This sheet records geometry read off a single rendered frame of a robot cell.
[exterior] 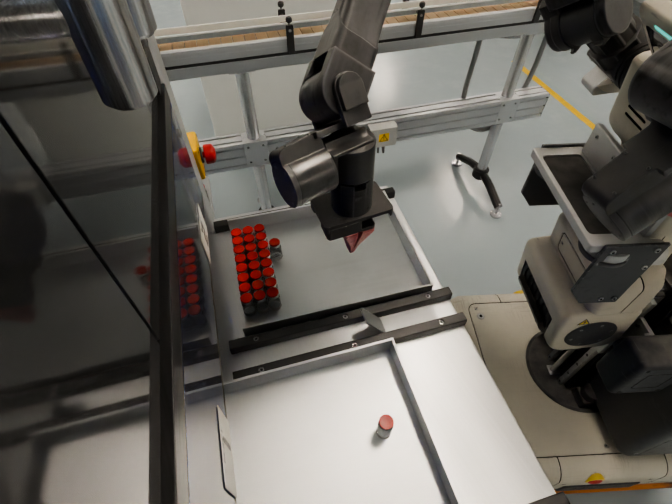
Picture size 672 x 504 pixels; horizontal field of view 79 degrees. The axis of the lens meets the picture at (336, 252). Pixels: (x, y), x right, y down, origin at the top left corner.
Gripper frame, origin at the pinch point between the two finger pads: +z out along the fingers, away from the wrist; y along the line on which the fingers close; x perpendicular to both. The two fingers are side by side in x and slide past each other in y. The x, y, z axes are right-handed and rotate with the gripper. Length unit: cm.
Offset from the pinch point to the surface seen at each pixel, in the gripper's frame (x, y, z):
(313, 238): -16.3, 1.2, 14.3
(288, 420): 16.6, 16.9, 14.7
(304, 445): 20.8, 15.8, 14.7
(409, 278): 0.1, -12.4, 14.7
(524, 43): -92, -116, 24
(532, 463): 34.8, -13.3, 15.5
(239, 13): -160, -15, 20
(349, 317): 4.7, 2.0, 12.8
